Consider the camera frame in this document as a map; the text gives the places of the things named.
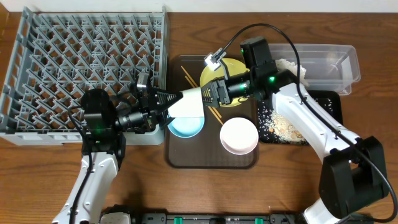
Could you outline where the wooden chopstick upper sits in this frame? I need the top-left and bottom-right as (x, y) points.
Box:
(181, 66), (221, 122)

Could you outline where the light blue bowl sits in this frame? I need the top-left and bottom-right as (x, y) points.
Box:
(168, 117), (205, 138)

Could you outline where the rice food waste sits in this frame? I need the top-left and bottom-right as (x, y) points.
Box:
(259, 98), (333, 144)

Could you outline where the dark brown serving tray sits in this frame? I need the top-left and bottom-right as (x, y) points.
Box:
(165, 55), (259, 169)

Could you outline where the clear plastic bin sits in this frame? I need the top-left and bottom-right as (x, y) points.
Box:
(267, 43), (361, 96)

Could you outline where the white tissue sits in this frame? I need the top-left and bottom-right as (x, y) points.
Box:
(275, 58), (309, 88)

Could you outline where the grey dishwasher rack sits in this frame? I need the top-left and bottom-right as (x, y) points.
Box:
(1, 8), (169, 146)

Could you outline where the yellow plate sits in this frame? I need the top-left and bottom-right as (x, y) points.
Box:
(200, 58), (248, 107)

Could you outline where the white cup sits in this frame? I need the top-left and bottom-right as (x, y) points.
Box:
(168, 87), (204, 118)

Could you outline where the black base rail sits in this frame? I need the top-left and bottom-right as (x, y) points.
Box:
(98, 205), (306, 224)

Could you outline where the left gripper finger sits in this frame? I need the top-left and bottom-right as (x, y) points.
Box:
(149, 88), (183, 116)
(157, 110), (174, 130)

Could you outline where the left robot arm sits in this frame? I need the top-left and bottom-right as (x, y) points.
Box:
(53, 86), (183, 223)

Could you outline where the wooden chopstick lower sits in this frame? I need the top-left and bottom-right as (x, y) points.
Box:
(185, 75), (224, 125)

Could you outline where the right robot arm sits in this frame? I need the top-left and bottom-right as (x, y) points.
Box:
(201, 37), (396, 223)

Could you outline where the black waste tray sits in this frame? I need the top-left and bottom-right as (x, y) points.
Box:
(257, 89), (345, 146)

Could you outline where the wooden chopstick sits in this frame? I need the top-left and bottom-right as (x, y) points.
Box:
(185, 75), (224, 125)
(181, 66), (221, 122)

